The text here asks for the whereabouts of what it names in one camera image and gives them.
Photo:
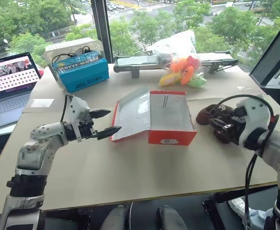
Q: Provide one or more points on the clear plastic toy bag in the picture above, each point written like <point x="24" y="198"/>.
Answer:
<point x="175" y="45"/>

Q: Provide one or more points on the dark item in bag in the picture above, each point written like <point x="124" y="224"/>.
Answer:
<point x="164" y="58"/>

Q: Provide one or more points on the open grey laptop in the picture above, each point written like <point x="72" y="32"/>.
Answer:
<point x="9" y="81"/>

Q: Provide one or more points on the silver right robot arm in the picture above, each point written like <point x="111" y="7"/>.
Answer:
<point x="279" y="158"/>

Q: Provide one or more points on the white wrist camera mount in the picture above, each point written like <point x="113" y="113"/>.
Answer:
<point x="253" y="112"/>
<point x="78" y="107"/>

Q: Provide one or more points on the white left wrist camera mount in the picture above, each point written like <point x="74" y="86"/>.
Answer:
<point x="78" y="107"/>

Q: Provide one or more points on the green plush toy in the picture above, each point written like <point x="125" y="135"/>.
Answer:
<point x="198" y="81"/>

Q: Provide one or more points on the orange plush toy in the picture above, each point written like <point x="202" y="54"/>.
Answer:
<point x="186" y="67"/>

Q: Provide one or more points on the white paper note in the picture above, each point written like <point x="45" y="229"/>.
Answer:
<point x="42" y="102"/>

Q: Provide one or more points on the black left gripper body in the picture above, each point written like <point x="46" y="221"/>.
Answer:
<point x="86" y="130"/>

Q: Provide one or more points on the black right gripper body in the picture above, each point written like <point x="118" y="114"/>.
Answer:
<point x="228" y="127"/>

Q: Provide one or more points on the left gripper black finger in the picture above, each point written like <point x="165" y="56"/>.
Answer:
<point x="101" y="113"/>
<point x="108" y="133"/>

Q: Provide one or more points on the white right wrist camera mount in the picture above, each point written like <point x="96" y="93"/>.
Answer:
<point x="253" y="112"/>

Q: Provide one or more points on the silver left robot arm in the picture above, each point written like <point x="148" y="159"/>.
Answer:
<point x="34" y="153"/>

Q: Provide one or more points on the red shoe box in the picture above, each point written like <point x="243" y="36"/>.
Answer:
<point x="154" y="117"/>

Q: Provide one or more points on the dark slanted window frame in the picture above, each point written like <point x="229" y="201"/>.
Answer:
<point x="271" y="55"/>

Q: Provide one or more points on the blue cardboard box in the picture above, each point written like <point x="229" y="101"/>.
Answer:
<point x="82" y="74"/>

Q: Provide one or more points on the black table frame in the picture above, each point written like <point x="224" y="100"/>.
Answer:
<point x="214" y="210"/>

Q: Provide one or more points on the clear plastic storage container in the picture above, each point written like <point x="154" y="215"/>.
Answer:
<point x="58" y="49"/>

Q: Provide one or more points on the black vertical window post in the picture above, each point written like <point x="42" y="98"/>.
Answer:
<point x="102" y="28"/>

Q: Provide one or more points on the yellow plush toy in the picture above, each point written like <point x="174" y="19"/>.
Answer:
<point x="169" y="80"/>

